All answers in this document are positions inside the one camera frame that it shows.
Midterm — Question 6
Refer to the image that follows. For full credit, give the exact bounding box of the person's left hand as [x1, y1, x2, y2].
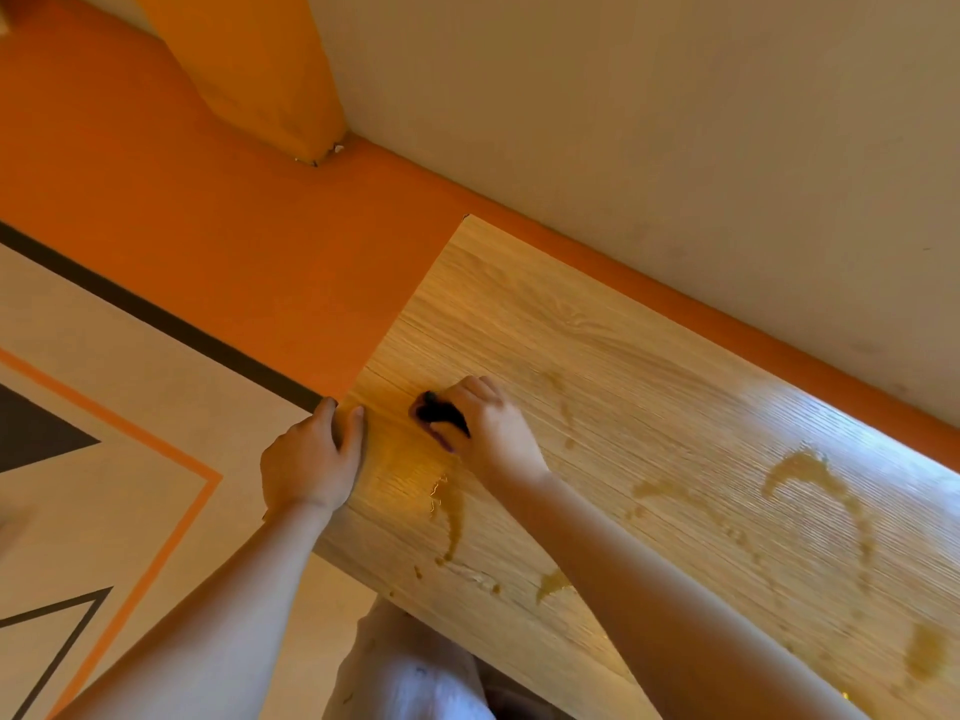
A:
[260, 396, 367, 518]

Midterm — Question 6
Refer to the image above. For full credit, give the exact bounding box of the person's right hand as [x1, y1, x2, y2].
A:
[431, 375, 553, 494]

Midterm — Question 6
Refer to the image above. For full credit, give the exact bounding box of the purple cleaning cloth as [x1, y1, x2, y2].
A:
[408, 390, 472, 452]

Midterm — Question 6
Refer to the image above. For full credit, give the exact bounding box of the person's left forearm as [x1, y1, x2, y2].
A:
[56, 498, 335, 720]

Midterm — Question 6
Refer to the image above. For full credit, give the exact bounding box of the person's right forearm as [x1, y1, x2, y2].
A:
[498, 471, 871, 720]

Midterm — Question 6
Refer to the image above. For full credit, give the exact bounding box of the wooden table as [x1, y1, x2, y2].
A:
[262, 214, 960, 720]

